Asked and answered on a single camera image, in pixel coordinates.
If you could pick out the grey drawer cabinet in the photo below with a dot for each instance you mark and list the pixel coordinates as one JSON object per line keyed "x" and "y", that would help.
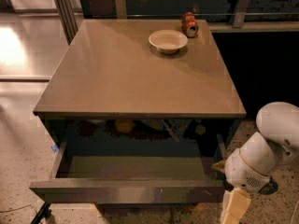
{"x": 115, "y": 94}

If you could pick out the drawer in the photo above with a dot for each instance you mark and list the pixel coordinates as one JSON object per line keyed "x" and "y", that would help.
{"x": 133, "y": 172}

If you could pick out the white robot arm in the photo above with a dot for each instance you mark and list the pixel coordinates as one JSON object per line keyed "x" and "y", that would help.
{"x": 278, "y": 122}

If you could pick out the metal railing shelf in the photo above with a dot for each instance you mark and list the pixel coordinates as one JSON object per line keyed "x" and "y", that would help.
{"x": 245, "y": 15}

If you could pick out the white bowl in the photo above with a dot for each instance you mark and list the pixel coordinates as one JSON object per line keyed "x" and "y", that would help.
{"x": 168, "y": 41}

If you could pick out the red soda can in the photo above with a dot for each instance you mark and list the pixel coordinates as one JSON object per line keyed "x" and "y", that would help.
{"x": 189, "y": 25}

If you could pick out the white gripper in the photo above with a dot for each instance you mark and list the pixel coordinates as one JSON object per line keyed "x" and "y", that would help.
{"x": 241, "y": 171}

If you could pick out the black tool on floor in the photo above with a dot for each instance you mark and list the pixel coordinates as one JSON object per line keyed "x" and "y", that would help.
{"x": 44, "y": 212}

